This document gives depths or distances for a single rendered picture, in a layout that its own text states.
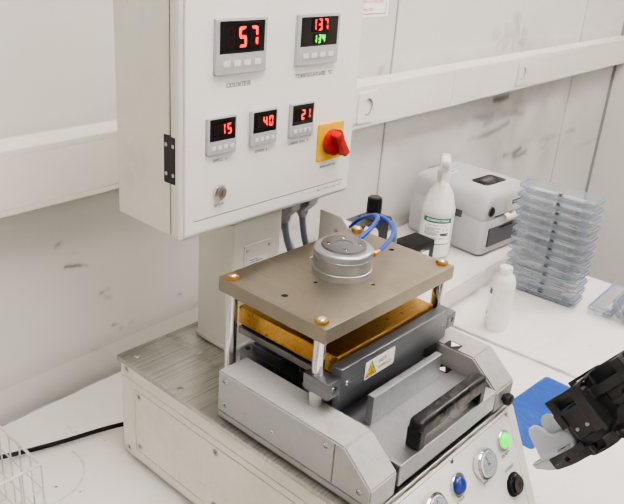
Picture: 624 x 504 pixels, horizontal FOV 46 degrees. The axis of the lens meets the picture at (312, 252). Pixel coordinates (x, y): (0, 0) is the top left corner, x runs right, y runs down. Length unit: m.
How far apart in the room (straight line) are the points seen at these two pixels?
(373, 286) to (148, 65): 0.38
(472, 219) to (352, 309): 1.02
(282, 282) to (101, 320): 0.52
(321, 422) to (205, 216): 0.29
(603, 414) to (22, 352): 0.88
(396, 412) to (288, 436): 0.15
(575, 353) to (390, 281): 0.75
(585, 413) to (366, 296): 0.29
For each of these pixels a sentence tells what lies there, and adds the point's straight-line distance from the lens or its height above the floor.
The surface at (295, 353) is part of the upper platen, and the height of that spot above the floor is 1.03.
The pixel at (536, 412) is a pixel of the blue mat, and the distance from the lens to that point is 1.42.
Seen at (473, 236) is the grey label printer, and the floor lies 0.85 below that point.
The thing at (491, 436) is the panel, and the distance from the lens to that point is 1.06.
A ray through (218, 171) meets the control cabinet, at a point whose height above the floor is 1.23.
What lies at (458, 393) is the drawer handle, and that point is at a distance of 0.94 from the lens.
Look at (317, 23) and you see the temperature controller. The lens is 1.01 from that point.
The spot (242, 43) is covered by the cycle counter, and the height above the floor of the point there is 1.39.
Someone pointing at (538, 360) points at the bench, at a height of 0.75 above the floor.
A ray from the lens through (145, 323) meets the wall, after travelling 1.44.
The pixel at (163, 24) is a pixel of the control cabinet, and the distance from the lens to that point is 0.89.
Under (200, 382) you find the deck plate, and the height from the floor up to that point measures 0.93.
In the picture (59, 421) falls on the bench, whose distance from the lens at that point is 1.31.
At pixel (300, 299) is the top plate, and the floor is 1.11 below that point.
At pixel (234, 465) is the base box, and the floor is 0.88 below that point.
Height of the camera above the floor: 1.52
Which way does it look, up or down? 24 degrees down
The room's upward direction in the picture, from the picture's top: 4 degrees clockwise
